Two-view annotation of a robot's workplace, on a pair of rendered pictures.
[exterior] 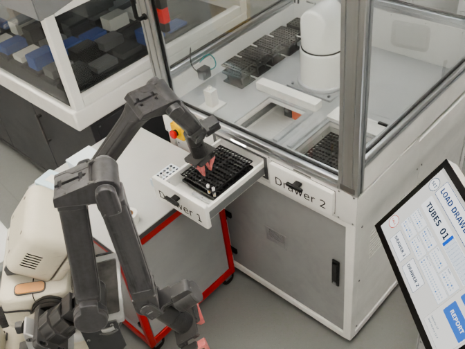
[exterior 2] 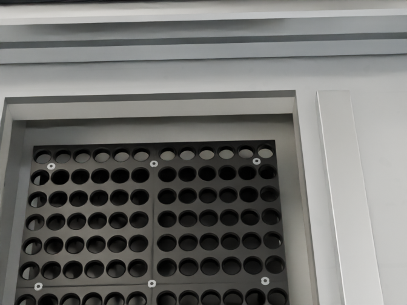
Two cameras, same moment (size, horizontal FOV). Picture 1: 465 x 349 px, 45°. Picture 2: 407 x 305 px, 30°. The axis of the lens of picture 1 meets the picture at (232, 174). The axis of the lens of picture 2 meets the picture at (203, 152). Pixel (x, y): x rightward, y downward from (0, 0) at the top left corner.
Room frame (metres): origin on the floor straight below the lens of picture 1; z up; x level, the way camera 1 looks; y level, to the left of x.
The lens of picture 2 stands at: (1.82, -0.52, 1.36)
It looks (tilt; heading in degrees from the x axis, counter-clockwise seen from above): 56 degrees down; 132
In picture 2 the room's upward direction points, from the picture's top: 1 degrees counter-clockwise
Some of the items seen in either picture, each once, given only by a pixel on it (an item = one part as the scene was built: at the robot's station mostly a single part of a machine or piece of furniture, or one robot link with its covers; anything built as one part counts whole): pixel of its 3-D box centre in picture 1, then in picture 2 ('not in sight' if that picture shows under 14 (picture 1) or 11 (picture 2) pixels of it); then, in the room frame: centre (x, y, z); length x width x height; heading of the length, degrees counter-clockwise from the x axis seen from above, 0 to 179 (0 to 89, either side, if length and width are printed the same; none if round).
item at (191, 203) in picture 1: (180, 201); not in sight; (1.55, 0.21, 0.87); 0.29 x 0.02 x 0.11; 42
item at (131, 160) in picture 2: not in sight; (154, 155); (1.60, -0.32, 0.90); 0.18 x 0.02 x 0.01; 42
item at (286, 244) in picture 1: (320, 183); not in sight; (2.05, -0.43, 0.40); 1.03 x 0.95 x 0.80; 42
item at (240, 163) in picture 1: (218, 173); not in sight; (1.69, 0.06, 0.87); 0.22 x 0.18 x 0.06; 132
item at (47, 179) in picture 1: (55, 183); not in sight; (1.88, 0.76, 0.78); 0.15 x 0.10 x 0.04; 52
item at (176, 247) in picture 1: (142, 238); not in sight; (1.87, 0.46, 0.38); 0.62 x 0.58 x 0.76; 42
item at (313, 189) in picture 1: (300, 188); not in sight; (1.53, -0.24, 0.87); 0.29 x 0.02 x 0.11; 42
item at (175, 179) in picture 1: (219, 173); not in sight; (1.69, 0.05, 0.86); 0.40 x 0.26 x 0.06; 132
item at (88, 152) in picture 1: (84, 160); not in sight; (2.00, 0.64, 0.79); 0.13 x 0.09 x 0.05; 131
